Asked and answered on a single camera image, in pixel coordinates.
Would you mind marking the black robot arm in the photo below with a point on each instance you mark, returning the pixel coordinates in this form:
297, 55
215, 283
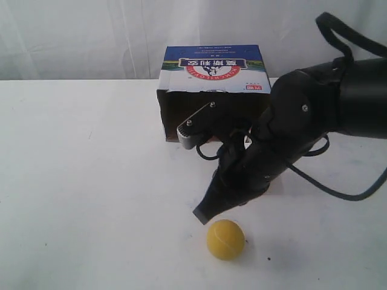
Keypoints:
305, 105

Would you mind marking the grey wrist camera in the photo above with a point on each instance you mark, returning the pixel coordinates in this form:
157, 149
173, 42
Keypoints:
199, 124

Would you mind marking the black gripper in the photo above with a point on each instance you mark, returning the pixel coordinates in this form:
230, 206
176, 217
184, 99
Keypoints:
248, 163

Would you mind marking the blue white cardboard box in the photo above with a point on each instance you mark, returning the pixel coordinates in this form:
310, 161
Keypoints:
192, 76

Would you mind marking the yellow tennis ball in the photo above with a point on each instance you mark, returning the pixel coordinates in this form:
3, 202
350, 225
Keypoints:
225, 240

